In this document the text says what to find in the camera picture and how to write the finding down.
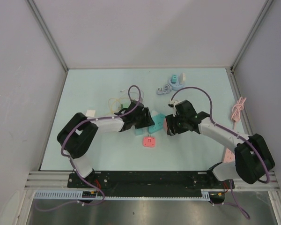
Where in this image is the pink power strip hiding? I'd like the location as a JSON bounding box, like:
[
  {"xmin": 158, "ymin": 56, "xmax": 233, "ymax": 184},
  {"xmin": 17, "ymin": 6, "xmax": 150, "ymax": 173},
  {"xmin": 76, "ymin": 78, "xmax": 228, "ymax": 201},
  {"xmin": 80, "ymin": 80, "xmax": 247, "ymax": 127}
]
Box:
[{"xmin": 222, "ymin": 149, "xmax": 235, "ymax": 163}]

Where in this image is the white square adapter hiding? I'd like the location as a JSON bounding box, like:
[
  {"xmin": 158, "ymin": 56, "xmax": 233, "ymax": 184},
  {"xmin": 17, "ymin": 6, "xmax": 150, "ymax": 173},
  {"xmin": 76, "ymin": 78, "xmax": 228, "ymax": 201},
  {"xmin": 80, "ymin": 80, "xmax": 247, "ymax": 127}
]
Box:
[{"xmin": 178, "ymin": 73, "xmax": 186, "ymax": 85}]

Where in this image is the pink square adapter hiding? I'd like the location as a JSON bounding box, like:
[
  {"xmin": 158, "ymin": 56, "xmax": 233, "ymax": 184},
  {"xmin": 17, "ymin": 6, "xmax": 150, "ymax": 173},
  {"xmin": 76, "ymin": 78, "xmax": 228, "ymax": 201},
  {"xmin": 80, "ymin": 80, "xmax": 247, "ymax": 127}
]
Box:
[{"xmin": 142, "ymin": 135, "xmax": 156, "ymax": 148}]

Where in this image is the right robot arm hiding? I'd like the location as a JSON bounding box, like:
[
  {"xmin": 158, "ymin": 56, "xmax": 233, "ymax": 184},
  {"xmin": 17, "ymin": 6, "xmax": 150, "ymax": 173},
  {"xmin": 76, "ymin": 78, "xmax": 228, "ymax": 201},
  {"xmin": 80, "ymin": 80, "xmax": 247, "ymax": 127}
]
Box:
[{"xmin": 165, "ymin": 100, "xmax": 275, "ymax": 188}]

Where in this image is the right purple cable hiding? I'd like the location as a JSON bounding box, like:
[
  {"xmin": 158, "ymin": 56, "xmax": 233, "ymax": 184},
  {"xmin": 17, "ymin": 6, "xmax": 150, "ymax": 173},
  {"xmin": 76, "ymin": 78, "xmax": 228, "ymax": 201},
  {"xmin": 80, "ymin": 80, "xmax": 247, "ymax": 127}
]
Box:
[{"xmin": 170, "ymin": 86, "xmax": 271, "ymax": 220}]

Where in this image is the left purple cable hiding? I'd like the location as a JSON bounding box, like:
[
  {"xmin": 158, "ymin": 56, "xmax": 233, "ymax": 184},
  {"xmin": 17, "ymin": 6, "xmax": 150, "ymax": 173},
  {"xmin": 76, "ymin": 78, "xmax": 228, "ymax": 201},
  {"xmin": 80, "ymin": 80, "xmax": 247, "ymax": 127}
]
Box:
[{"xmin": 35, "ymin": 84, "xmax": 141, "ymax": 213}]

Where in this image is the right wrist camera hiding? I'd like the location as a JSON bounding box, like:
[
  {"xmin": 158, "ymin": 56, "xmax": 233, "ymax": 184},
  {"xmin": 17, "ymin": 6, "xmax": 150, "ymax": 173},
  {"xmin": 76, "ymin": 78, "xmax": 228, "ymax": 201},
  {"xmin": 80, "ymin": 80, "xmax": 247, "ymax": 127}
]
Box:
[{"xmin": 168, "ymin": 100, "xmax": 180, "ymax": 108}]

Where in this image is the light teal charger plug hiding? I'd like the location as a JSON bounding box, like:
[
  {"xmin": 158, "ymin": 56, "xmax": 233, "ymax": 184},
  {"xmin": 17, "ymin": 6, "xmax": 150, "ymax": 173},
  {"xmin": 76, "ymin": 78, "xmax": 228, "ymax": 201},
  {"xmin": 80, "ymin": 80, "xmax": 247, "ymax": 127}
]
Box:
[{"xmin": 134, "ymin": 128, "xmax": 144, "ymax": 136}]

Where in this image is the white cube charger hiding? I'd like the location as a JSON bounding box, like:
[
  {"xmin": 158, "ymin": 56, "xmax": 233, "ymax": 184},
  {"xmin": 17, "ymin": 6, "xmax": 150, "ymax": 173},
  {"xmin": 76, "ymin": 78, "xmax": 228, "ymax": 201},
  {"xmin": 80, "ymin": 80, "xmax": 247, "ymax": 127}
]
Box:
[{"xmin": 85, "ymin": 109, "xmax": 96, "ymax": 117}]

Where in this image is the purple cable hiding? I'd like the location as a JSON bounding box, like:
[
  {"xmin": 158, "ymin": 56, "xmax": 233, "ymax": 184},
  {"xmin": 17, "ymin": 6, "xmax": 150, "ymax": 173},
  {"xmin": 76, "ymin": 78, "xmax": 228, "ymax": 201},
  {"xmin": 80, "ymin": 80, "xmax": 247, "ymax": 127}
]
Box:
[
  {"xmin": 170, "ymin": 86, "xmax": 271, "ymax": 220},
  {"xmin": 35, "ymin": 84, "xmax": 141, "ymax": 213}
]

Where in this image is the teal triangular power strip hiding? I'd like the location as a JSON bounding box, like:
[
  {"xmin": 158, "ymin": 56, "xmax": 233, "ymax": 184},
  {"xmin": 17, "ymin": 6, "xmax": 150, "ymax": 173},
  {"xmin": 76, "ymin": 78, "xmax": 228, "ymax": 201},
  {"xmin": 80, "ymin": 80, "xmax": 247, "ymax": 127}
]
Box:
[{"xmin": 148, "ymin": 110, "xmax": 165, "ymax": 134}]

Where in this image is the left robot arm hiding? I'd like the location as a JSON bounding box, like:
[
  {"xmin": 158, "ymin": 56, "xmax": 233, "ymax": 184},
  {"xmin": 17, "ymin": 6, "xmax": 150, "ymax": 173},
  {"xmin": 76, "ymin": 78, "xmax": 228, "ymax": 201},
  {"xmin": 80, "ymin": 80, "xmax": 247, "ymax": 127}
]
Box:
[{"xmin": 57, "ymin": 101, "xmax": 155, "ymax": 188}]

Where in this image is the blue round power strip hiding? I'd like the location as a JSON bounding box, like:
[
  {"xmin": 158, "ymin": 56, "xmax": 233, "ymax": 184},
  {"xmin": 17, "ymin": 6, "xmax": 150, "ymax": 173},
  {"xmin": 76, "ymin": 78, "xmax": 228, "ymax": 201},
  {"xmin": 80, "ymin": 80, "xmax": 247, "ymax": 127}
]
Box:
[{"xmin": 156, "ymin": 79, "xmax": 185, "ymax": 95}]

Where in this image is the yellow usb cable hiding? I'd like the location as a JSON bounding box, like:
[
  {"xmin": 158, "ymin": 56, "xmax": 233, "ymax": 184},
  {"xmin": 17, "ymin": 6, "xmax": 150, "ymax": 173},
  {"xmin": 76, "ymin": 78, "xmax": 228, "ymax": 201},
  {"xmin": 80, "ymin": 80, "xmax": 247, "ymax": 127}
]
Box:
[{"xmin": 107, "ymin": 96, "xmax": 132, "ymax": 115}]

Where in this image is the grey cable duct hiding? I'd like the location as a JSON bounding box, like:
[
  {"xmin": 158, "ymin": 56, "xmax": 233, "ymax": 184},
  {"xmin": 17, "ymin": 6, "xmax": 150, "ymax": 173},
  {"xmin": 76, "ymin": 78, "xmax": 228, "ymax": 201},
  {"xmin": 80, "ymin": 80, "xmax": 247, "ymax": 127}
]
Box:
[{"xmin": 34, "ymin": 188, "xmax": 222, "ymax": 202}]

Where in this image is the pink coiled cable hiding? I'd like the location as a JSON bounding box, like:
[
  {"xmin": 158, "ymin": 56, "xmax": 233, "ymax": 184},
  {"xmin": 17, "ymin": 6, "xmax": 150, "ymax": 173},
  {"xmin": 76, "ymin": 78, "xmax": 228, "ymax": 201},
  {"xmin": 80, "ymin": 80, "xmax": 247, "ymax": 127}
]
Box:
[{"xmin": 231, "ymin": 96, "xmax": 247, "ymax": 122}]

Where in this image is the pink cube socket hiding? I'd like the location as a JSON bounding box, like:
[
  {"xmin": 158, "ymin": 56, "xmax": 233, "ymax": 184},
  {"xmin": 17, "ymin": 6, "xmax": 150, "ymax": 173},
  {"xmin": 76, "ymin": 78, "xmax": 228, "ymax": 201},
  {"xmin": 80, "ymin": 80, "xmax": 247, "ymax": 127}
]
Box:
[{"xmin": 163, "ymin": 118, "xmax": 169, "ymax": 134}]

